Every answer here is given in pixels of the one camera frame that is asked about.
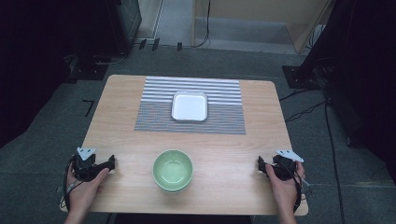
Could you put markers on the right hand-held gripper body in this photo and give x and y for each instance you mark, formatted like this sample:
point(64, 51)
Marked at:
point(285, 165)

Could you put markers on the white square plate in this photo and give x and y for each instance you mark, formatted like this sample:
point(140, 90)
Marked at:
point(189, 106)

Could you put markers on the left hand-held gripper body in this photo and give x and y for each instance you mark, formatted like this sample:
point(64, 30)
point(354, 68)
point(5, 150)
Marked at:
point(84, 161)

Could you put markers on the green bowl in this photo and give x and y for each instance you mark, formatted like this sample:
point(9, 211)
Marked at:
point(172, 170)

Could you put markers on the black stand base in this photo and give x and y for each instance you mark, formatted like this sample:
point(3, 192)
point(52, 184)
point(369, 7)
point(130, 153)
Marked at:
point(88, 70)
point(300, 76)

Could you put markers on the person's right hand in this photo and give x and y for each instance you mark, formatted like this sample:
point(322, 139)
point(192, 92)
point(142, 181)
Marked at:
point(285, 189)

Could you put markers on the person's left hand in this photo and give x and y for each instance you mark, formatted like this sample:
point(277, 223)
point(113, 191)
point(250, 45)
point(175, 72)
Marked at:
point(84, 189)

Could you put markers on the striped grey placemat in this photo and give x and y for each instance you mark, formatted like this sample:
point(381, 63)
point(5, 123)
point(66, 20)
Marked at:
point(155, 118)

